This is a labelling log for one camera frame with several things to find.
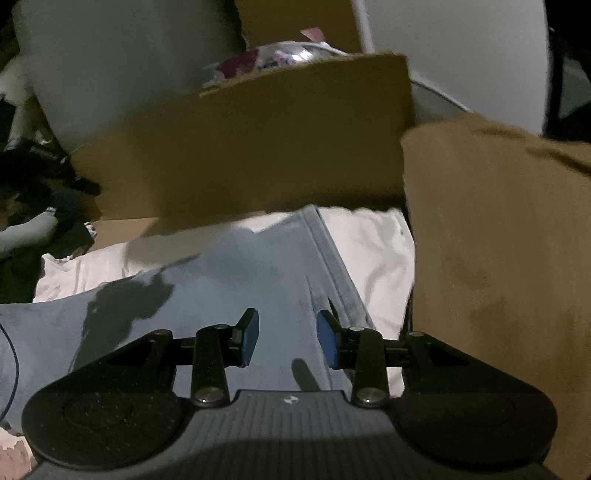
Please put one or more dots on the light blue jeans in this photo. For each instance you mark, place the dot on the light blue jeans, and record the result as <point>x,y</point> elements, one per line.
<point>231,286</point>

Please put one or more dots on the white bear-print bed sheet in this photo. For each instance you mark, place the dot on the white bear-print bed sheet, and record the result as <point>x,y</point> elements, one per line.
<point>369,249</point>

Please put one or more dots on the brown cardboard box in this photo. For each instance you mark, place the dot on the brown cardboard box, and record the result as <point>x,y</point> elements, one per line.
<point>258,152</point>

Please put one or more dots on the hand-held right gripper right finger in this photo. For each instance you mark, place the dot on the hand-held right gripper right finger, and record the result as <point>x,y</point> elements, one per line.
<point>328,341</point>

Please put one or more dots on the brown garment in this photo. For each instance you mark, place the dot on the brown garment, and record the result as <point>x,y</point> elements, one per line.
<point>498,277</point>

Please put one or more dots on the pale grey pillow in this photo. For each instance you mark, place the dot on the pale grey pillow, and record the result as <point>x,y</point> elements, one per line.
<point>115,60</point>

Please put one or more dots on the light grey-blue garment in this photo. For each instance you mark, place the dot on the light grey-blue garment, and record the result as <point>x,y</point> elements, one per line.
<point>27,230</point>

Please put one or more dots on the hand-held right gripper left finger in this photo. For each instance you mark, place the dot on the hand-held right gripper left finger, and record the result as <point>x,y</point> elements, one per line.
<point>249,339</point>

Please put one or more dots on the printed plastic packets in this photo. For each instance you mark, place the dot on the printed plastic packets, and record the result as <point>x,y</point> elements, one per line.
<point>277,55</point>

